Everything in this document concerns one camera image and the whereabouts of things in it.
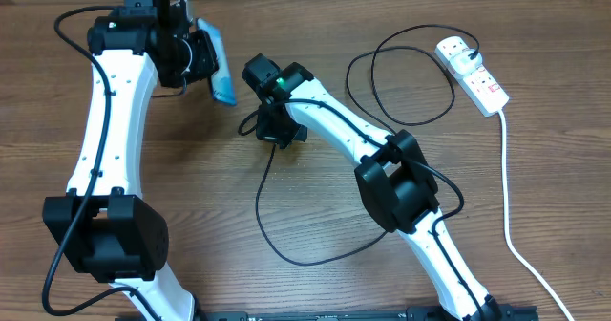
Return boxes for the white power strip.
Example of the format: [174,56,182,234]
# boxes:
[434,36,509,117]

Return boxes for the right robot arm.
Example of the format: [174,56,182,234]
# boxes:
[242,54,501,320]

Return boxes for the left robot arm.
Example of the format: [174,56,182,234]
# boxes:
[43,0,236,320]

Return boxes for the white power strip cord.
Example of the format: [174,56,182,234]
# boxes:
[496,110,577,321]

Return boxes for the white charger plug adapter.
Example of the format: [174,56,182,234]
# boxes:
[449,49,483,79]

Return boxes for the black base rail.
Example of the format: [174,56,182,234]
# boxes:
[114,304,540,321]

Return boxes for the Galaxy S24+ smartphone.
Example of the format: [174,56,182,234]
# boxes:
[197,18,237,106]

